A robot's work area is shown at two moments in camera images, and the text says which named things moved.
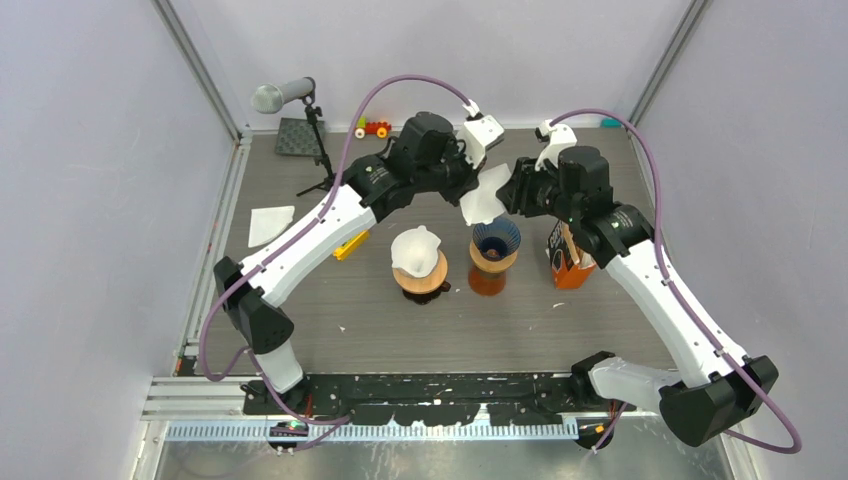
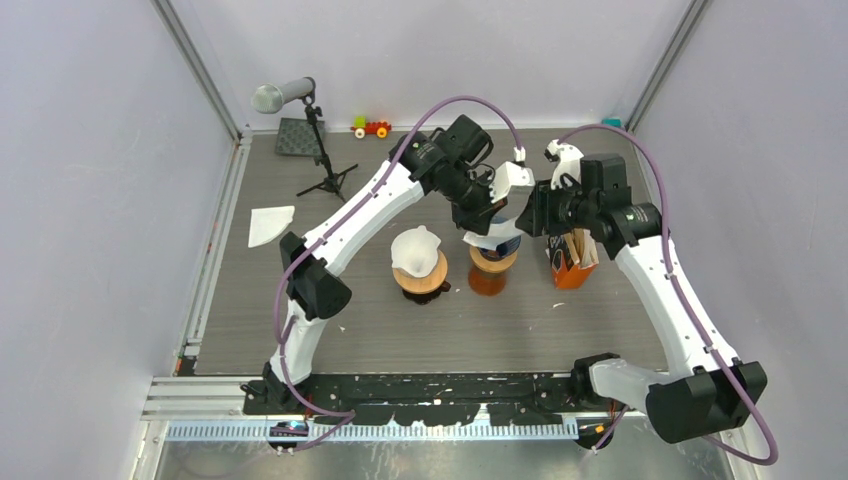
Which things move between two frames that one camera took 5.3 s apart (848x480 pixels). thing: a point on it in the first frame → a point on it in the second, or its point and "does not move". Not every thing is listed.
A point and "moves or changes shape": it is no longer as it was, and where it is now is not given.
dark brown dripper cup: (425, 298) does not move
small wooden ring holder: (492, 266) does not move
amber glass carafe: (486, 284) does not move
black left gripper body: (459, 175) → (473, 204)
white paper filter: (483, 205) moves or changes shape
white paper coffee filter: (415, 250) does not move
